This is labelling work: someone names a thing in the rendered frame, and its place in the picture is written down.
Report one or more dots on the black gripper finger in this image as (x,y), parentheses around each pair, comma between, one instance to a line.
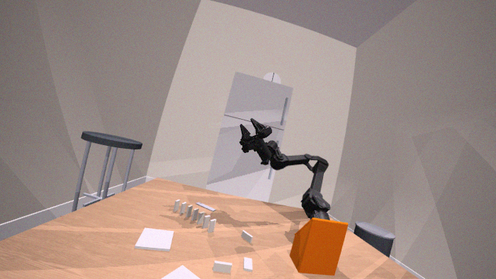
(258,127)
(245,132)

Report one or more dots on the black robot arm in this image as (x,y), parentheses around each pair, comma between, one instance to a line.
(312,201)

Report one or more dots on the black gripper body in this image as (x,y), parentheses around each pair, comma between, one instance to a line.
(260,136)

